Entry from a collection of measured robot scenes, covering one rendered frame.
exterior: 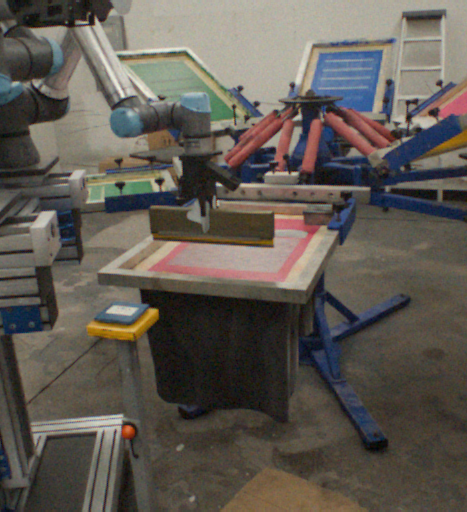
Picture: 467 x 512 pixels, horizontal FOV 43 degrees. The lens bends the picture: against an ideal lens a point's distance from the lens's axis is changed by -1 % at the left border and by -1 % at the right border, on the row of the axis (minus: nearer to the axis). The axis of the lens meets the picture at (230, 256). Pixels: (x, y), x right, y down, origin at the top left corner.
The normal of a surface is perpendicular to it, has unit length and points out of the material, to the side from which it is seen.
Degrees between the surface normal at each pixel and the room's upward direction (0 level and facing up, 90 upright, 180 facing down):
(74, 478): 0
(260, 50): 90
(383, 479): 0
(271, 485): 0
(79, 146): 90
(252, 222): 89
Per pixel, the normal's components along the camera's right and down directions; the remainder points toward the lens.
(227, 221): -0.34, 0.32
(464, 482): -0.05, -0.94
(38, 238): 0.09, 0.33
